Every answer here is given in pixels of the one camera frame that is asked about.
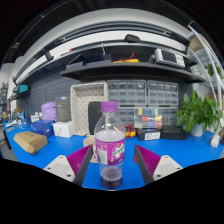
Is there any black box with white label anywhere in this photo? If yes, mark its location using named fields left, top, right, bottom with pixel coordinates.
left=137, top=128, right=162, bottom=141

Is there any black flat case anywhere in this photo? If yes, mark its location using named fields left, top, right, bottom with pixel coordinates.
left=160, top=125, right=190, bottom=141

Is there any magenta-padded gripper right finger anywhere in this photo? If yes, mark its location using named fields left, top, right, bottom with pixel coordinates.
left=133, top=144, right=184, bottom=185

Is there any clear bottle purple cap label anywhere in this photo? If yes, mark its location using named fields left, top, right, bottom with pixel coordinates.
left=94, top=100, right=127, bottom=190

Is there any beige ceramic mug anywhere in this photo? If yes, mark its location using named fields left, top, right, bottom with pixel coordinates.
left=82, top=134, right=100, bottom=164

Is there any dark grey shelf unit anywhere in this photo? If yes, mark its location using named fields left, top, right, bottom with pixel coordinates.
left=13, top=20, right=208, bottom=84

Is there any brown cardboard box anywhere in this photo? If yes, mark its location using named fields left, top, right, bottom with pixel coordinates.
left=13, top=130, right=49, bottom=155

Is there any clear box of coloured parts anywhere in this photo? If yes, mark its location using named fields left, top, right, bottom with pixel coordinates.
left=133, top=107, right=163, bottom=130

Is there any blue box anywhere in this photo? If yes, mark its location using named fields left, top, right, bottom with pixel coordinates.
left=29, top=119, right=55, bottom=138

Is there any white metal rack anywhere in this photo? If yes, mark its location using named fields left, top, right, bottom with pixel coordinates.
left=186, top=23, right=224, bottom=101

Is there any purple plastic bag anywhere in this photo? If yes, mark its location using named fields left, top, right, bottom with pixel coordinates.
left=40, top=101, right=58, bottom=122

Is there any dark grey upright box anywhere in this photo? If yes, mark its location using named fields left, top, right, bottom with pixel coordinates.
left=54, top=96, right=72, bottom=123

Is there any black rectangular speaker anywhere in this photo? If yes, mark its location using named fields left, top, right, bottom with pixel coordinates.
left=87, top=101, right=103, bottom=135

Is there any yellow multimeter with red leads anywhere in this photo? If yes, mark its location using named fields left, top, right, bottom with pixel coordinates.
left=123, top=124, right=137, bottom=139

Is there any grey small-parts drawer cabinet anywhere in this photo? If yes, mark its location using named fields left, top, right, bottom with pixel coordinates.
left=146, top=80, right=179, bottom=107
left=161, top=107, right=179, bottom=127
left=107, top=79, right=147, bottom=106
left=115, top=106, right=136, bottom=128

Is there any green potted plant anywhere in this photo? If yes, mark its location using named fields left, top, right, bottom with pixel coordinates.
left=174, top=89, right=224, bottom=138

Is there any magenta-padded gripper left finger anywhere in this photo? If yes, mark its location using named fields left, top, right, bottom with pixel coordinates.
left=43, top=144, right=95, bottom=187

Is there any white perforated tray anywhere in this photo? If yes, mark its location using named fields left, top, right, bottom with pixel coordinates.
left=70, top=81, right=109, bottom=136

